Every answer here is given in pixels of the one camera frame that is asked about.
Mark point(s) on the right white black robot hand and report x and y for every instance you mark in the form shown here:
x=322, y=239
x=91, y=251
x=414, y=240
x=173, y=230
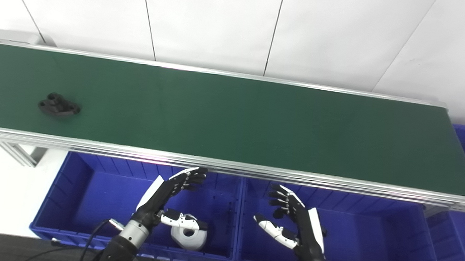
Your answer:
x=305, y=226

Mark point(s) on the white round plastic part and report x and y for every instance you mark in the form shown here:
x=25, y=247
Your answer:
x=181, y=236

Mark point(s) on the green conveyor belt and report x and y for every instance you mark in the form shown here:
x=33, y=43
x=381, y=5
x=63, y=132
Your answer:
x=233, y=118
x=254, y=174

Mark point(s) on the aluminium conveyor leg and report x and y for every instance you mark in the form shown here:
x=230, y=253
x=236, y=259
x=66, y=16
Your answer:
x=20, y=155

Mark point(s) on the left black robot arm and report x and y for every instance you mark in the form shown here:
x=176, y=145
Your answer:
x=125, y=242

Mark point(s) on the grey conveyor end housing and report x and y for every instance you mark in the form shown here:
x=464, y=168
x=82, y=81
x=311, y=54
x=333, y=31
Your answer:
x=14, y=36

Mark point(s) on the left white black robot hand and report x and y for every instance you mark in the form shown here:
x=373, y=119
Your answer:
x=161, y=196

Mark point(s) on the black plastic machine part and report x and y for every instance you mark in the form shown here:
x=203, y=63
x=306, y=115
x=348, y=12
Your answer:
x=58, y=106

